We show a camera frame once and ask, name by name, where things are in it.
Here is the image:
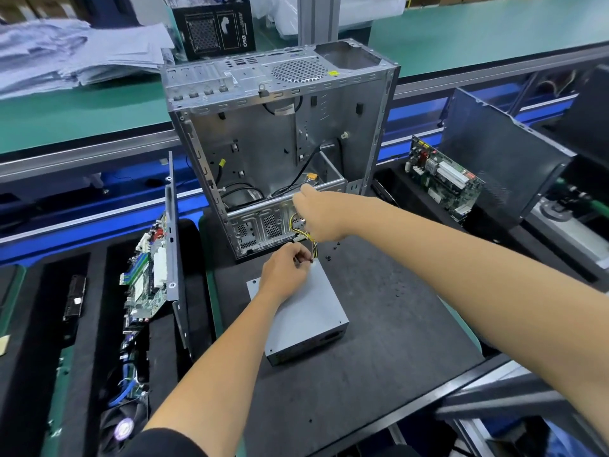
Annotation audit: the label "grey metal conveyor rail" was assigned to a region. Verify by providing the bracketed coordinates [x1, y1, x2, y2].
[0, 43, 609, 185]

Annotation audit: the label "person's left hand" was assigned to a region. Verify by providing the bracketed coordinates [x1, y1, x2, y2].
[257, 241, 315, 305]

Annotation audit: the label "black cooler fan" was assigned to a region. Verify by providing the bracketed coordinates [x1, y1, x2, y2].
[97, 406, 146, 453]

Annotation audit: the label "grey metal post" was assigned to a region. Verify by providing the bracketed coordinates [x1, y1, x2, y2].
[297, 0, 342, 48]

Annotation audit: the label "large black metal panel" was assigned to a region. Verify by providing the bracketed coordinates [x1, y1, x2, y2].
[440, 86, 578, 229]

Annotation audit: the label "person's right hand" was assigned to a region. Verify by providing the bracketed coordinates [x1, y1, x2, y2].
[290, 183, 367, 244]

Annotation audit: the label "grey round metal part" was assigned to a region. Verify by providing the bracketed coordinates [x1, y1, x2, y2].
[539, 197, 580, 223]

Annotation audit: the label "black foam tray with slots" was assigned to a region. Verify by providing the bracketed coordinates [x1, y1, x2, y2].
[0, 231, 214, 457]

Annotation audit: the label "dark grey case side panel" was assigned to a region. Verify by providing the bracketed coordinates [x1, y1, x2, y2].
[164, 152, 193, 356]

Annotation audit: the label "clear plastic bag pile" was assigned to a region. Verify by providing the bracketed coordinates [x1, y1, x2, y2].
[252, 0, 409, 36]

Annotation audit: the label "green motherboard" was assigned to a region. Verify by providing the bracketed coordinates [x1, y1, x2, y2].
[120, 222, 173, 324]

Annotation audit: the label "grey power supply unit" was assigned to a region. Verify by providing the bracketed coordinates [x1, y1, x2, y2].
[246, 256, 348, 353]

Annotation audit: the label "black foam work mat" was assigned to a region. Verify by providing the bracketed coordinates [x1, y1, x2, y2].
[200, 209, 488, 457]

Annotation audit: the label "person's black clothing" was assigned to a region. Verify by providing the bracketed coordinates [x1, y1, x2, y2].
[119, 428, 211, 457]

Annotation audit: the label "green board with white parts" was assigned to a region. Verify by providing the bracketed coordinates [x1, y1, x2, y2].
[403, 135, 485, 223]

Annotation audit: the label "silver metal computer case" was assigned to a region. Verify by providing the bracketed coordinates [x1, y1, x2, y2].
[160, 37, 402, 261]

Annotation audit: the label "silver power supply unit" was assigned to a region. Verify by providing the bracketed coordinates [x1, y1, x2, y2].
[263, 319, 350, 366]

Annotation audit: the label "stack of grey paper sheets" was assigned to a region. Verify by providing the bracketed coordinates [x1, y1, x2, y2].
[0, 18, 177, 101]

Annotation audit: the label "small black rectangular component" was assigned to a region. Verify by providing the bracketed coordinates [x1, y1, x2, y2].
[63, 273, 89, 320]

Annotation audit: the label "black foam tray with recess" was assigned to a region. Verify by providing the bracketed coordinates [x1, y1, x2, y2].
[369, 161, 609, 305]

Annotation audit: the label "person's left forearm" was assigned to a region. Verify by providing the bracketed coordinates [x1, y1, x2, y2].
[143, 292, 285, 457]

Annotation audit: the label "black cardboard box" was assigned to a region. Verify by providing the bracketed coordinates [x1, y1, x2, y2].
[173, 0, 258, 63]

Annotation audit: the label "person's right forearm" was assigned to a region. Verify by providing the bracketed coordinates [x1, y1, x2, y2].
[350, 199, 609, 439]

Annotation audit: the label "long green memory strip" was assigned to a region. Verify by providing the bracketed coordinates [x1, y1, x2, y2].
[0, 264, 29, 358]
[42, 345, 77, 457]

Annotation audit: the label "blue data cables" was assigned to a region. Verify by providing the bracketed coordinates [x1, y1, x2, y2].
[105, 364, 144, 407]

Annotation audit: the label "green conveyor belt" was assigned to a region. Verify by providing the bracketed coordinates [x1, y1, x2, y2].
[0, 0, 609, 158]

